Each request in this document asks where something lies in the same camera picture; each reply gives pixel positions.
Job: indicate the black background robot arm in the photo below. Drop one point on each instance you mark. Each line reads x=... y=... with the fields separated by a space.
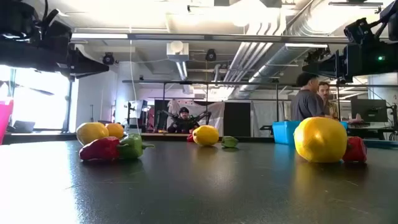
x=203 y=115
x=170 y=114

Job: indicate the black panel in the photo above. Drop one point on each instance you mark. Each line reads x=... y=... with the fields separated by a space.
x=237 y=119

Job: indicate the black computer monitor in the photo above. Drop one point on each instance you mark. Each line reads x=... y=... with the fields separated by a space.
x=368 y=110

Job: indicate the orange fruit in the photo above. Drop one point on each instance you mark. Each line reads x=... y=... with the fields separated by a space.
x=115 y=130

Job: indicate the pink plastic basket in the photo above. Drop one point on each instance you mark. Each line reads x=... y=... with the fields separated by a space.
x=5 y=118

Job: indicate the white ceiling pipes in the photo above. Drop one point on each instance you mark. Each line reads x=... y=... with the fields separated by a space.
x=245 y=56

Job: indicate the black window post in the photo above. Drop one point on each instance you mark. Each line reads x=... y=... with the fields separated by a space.
x=67 y=105

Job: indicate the white ceiling unit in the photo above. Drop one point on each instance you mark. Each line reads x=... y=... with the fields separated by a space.
x=177 y=49

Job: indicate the green bell pepper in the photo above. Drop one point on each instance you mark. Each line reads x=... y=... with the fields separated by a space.
x=132 y=146
x=229 y=142

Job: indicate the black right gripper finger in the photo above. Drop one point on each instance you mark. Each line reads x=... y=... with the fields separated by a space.
x=320 y=67

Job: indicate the white cloth backdrop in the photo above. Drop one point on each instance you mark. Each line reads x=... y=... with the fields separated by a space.
x=216 y=115

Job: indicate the grey overhead frame beam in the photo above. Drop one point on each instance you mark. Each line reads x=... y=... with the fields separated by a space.
x=217 y=38

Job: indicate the black table edge rail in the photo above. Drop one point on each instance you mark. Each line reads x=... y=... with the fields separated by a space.
x=46 y=137

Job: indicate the white patterned curtain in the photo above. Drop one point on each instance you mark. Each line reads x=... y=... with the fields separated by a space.
x=264 y=113

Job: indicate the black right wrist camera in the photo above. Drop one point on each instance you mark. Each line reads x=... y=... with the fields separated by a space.
x=359 y=31

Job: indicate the blue plastic basket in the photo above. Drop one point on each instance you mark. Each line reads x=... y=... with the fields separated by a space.
x=283 y=132

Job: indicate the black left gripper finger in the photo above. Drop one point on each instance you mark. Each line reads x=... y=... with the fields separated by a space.
x=87 y=65

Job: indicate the black overhead camera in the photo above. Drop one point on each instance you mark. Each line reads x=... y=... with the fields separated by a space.
x=315 y=55

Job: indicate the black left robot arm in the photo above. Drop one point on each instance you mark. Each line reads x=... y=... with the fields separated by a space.
x=15 y=18

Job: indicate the black background rig frame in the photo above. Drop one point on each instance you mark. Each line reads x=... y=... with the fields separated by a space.
x=186 y=82

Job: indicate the person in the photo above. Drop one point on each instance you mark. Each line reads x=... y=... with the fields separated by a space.
x=329 y=105
x=183 y=124
x=306 y=104

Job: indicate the grey laptop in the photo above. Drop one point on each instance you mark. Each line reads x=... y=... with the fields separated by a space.
x=23 y=126

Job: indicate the black ceiling speaker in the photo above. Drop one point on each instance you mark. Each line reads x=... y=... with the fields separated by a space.
x=211 y=55
x=108 y=58

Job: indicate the yellow lemon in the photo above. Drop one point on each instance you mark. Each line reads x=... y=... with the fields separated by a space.
x=205 y=135
x=320 y=140
x=90 y=132

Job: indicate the silver round air duct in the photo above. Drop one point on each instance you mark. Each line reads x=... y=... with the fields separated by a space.
x=280 y=59

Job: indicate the white tube light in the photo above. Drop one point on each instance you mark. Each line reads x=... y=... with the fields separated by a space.
x=99 y=35

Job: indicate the red bell pepper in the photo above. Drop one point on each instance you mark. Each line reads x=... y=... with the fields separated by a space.
x=356 y=151
x=189 y=138
x=99 y=149

